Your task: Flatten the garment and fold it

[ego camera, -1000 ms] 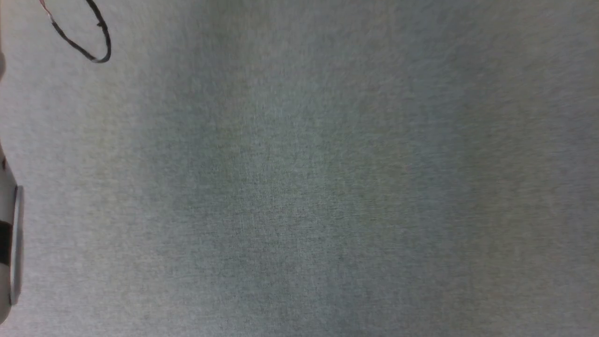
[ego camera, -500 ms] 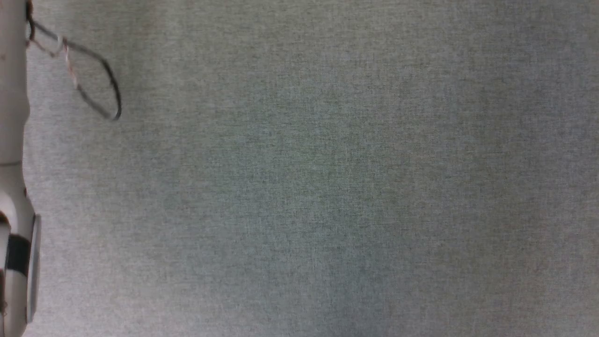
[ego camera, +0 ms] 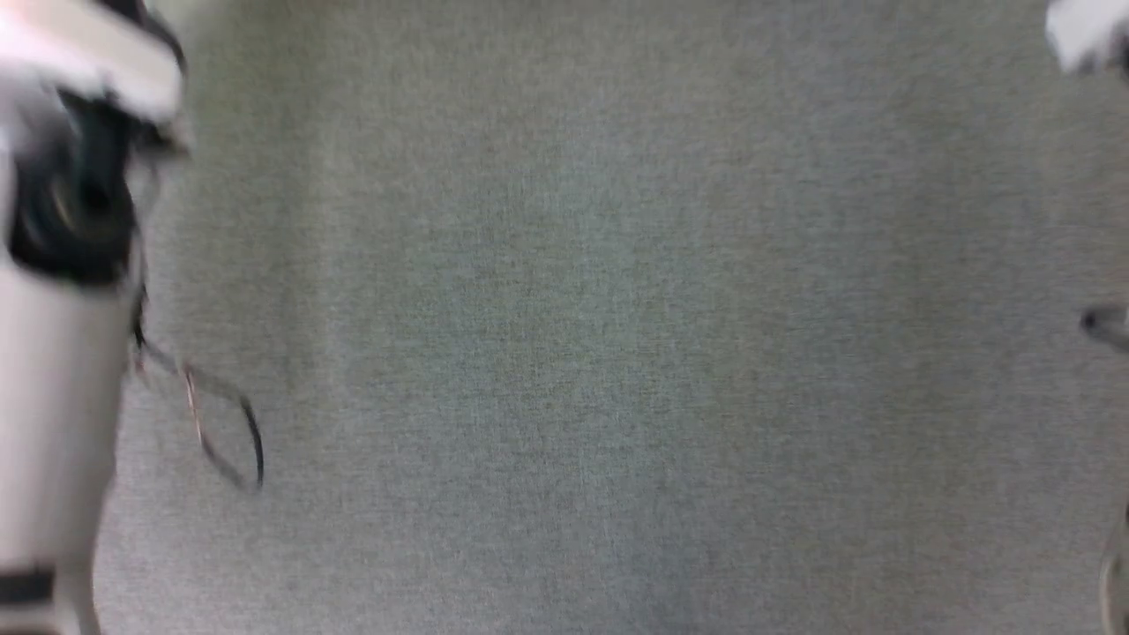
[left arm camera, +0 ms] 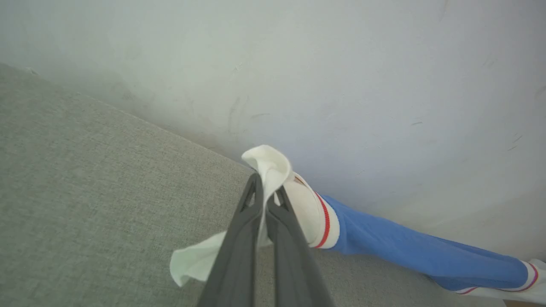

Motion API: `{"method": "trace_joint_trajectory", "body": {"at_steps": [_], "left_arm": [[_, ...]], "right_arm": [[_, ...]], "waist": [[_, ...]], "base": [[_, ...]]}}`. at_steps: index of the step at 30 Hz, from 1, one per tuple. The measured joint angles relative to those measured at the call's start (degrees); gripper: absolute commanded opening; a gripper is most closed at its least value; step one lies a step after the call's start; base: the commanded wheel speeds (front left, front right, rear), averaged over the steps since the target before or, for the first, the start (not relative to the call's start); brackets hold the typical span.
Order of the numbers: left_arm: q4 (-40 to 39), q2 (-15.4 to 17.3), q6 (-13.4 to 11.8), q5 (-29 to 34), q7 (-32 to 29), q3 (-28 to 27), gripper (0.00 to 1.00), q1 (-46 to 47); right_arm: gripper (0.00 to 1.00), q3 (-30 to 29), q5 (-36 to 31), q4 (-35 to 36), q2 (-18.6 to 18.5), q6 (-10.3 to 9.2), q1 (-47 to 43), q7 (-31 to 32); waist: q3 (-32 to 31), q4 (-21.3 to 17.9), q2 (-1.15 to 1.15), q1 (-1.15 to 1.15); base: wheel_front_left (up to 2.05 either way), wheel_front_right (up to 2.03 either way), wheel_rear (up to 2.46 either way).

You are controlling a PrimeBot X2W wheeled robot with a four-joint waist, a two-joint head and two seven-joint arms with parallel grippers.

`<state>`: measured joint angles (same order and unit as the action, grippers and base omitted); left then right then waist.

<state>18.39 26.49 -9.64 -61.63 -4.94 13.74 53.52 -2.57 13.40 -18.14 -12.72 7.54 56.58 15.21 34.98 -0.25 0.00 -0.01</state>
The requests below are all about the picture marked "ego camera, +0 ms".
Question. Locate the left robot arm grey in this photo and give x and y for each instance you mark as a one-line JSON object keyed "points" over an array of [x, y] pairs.
{"points": [[53, 441]]}

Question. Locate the grey fabric sofa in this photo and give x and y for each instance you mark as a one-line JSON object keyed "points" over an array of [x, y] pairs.
{"points": [[617, 353]]}

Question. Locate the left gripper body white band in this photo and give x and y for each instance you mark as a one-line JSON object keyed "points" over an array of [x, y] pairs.
{"points": [[97, 53]]}

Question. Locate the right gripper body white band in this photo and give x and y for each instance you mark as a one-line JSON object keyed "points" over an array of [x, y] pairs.
{"points": [[1089, 31]]}

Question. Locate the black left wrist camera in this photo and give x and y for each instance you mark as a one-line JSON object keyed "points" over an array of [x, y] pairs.
{"points": [[75, 194]]}

